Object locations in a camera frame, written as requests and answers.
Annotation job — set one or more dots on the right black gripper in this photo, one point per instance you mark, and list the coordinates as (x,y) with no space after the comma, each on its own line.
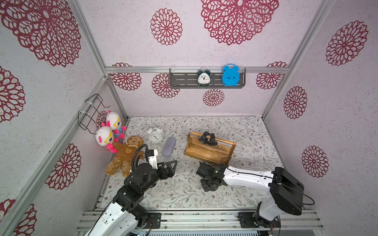
(202,170)

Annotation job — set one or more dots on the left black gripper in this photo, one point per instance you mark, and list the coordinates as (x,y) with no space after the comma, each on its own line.
(171,172)

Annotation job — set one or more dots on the wooden watch stand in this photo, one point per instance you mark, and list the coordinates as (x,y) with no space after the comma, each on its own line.
(219,154)

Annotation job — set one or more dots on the black watch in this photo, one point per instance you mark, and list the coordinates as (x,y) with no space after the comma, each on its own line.
(203,139)
(212,141)

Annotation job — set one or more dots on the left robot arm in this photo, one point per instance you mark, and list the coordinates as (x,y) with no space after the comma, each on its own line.
(124,213)

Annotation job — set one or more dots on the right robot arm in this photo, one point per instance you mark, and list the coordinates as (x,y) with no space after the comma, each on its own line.
(286,192)

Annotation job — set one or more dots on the grey glasses case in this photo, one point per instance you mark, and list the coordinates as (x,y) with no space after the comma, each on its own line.
(169,147)

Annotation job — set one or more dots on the white alarm clock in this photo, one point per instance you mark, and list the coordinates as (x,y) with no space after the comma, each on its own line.
(155,134)

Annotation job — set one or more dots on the brown teddy bear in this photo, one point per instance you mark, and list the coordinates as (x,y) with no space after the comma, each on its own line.
(124,155)

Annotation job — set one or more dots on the white pink plush doll front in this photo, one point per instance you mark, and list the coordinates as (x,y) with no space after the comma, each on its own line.
(105,138)

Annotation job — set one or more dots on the white pink plush doll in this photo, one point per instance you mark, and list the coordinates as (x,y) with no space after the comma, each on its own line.
(105,138)
(114,121)

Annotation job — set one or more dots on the white pink plush doll back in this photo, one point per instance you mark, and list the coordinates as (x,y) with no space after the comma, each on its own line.
(114,121)

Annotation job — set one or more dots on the dark green alarm clock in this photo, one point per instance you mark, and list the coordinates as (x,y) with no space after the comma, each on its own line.
(204,78)

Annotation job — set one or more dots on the blue alarm clock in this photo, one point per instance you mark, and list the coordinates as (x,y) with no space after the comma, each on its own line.
(230,76)

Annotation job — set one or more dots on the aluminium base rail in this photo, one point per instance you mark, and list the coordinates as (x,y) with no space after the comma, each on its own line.
(218,221)

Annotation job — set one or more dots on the grey wall shelf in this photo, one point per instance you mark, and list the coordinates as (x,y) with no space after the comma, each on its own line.
(188,80)

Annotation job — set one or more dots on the black wire basket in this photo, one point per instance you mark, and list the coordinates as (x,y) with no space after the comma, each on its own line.
(92,118)

